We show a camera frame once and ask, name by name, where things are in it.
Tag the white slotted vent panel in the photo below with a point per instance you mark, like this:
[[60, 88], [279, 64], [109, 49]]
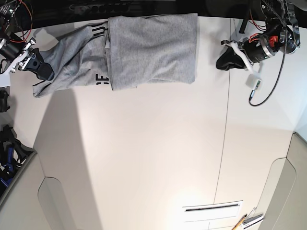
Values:
[[212, 212]]

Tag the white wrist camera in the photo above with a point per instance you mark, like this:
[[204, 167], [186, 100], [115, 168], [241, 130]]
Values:
[[253, 82], [5, 79]]

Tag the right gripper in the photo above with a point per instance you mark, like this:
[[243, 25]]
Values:
[[25, 58]]

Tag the blue and black tool pile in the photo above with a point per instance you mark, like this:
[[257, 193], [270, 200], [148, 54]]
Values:
[[13, 154]]

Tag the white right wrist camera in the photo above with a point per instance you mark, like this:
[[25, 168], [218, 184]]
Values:
[[5, 79]]

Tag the grey T-shirt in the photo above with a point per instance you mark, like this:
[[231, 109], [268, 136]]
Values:
[[124, 52]]

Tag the black clamp at left edge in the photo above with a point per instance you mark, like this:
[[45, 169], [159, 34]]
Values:
[[4, 106]]

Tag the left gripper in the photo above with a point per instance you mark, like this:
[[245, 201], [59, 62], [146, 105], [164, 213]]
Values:
[[244, 54]]

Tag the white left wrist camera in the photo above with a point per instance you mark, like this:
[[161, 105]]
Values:
[[253, 82]]

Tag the black power strip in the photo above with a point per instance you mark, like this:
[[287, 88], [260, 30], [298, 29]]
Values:
[[81, 9]]

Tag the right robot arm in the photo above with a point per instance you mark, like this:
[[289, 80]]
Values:
[[7, 20]]

